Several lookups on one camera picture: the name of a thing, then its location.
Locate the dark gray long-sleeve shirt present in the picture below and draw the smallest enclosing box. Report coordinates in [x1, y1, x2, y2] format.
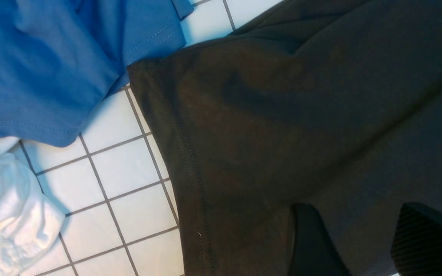
[128, 0, 442, 276]

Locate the white crumpled shirt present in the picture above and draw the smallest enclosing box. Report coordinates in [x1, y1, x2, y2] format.
[0, 137, 64, 276]

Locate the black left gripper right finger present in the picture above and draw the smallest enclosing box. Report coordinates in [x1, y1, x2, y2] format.
[391, 202, 442, 276]

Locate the white grid tablecloth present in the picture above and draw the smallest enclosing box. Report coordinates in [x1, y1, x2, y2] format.
[10, 0, 283, 276]

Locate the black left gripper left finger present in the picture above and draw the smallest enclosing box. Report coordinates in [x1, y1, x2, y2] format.
[288, 204, 350, 276]

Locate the blue shirt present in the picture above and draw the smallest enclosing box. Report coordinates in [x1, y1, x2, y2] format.
[0, 0, 193, 147]

